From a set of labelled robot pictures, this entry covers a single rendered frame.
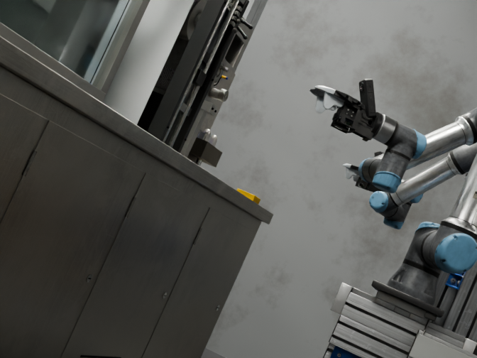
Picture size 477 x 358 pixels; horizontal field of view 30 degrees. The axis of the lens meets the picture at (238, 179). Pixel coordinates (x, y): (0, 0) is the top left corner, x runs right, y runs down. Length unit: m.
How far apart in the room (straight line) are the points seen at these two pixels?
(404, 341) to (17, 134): 1.41
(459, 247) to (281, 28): 3.26
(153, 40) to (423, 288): 1.10
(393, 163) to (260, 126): 3.00
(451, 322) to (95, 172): 1.34
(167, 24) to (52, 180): 0.97
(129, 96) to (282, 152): 2.80
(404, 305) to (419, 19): 3.13
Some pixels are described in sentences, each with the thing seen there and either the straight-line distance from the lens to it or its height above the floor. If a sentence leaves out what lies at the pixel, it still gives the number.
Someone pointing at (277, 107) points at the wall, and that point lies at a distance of 5.50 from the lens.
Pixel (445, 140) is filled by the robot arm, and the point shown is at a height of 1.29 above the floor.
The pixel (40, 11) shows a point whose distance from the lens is 1.79.
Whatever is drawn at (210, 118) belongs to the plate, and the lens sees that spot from 3.93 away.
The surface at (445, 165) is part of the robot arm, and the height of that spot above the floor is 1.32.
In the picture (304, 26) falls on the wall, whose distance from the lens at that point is 5.62.
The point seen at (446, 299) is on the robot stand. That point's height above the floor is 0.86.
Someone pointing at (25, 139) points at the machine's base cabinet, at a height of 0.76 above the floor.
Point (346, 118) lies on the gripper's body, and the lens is 2.51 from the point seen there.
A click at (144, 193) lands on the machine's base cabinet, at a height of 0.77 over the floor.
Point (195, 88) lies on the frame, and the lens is 2.68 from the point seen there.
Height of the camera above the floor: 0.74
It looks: 4 degrees up
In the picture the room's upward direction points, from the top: 24 degrees clockwise
